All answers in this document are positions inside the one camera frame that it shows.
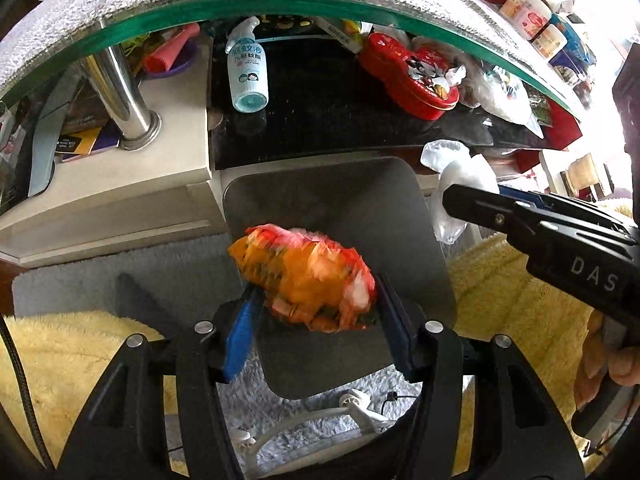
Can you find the small white yellow bottle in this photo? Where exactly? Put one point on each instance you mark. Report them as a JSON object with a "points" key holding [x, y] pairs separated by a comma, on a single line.
{"points": [[550, 40]]}

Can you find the white striped packet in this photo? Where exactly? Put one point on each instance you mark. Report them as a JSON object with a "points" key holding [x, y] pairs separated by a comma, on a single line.
{"points": [[340, 32]]}

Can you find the red orange crinkled wrapper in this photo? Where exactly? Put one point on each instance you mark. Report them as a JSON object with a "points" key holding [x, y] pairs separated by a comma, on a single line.
{"points": [[300, 275]]}

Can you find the grey fluffy rug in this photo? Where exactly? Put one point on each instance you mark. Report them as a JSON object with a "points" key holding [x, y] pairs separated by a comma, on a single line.
{"points": [[150, 270]]}

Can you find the dark grey trash bin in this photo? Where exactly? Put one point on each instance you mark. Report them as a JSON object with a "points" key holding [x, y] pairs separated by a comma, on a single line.
{"points": [[350, 200]]}

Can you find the person's right hand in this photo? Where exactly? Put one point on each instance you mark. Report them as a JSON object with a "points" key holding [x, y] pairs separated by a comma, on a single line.
{"points": [[590, 360]]}

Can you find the black glass lower shelf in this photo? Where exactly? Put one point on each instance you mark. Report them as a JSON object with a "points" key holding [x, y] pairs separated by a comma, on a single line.
{"points": [[325, 120]]}

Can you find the red silicone item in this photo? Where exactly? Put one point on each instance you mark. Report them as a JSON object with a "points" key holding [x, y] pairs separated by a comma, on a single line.
{"points": [[170, 47]]}

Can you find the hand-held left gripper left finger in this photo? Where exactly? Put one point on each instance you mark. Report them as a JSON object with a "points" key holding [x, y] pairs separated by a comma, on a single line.
{"points": [[240, 340]]}

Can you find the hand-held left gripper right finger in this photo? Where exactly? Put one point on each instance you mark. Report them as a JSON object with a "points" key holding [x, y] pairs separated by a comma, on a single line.
{"points": [[395, 332]]}

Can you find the white spray bottle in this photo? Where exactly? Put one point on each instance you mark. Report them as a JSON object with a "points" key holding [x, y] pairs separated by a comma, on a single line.
{"points": [[247, 70]]}

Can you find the steel table leg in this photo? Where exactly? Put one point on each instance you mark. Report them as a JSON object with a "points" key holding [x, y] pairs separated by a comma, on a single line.
{"points": [[125, 100]]}

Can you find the stack of booklets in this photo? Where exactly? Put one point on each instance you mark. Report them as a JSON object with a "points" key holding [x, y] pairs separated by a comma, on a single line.
{"points": [[85, 141]]}

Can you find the red cartoon tin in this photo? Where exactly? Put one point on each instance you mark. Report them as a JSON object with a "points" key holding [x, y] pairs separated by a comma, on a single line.
{"points": [[415, 80]]}

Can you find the white plastic frame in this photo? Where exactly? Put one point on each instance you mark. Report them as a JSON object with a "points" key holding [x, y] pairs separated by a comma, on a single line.
{"points": [[350, 405]]}

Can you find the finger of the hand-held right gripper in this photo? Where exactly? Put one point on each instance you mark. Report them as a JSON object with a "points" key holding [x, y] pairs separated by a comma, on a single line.
{"points": [[480, 215], [565, 206]]}

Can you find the crumpled clear plastic bag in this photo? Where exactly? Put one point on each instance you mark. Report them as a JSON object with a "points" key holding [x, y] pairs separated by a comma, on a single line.
{"points": [[500, 95]]}

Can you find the yellow fluffy blanket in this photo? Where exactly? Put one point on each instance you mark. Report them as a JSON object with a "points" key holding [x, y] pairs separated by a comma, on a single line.
{"points": [[500, 300]]}

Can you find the beige table base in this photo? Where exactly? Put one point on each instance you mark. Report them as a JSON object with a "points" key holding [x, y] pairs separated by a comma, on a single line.
{"points": [[125, 185]]}

